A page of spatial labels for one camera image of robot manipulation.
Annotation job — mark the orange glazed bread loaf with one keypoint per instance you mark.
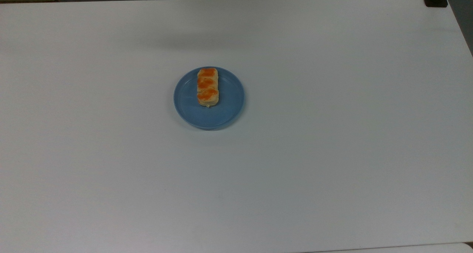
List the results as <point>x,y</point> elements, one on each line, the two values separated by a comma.
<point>207,87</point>

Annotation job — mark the blue round plate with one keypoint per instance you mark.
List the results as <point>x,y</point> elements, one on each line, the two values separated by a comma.
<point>225,109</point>

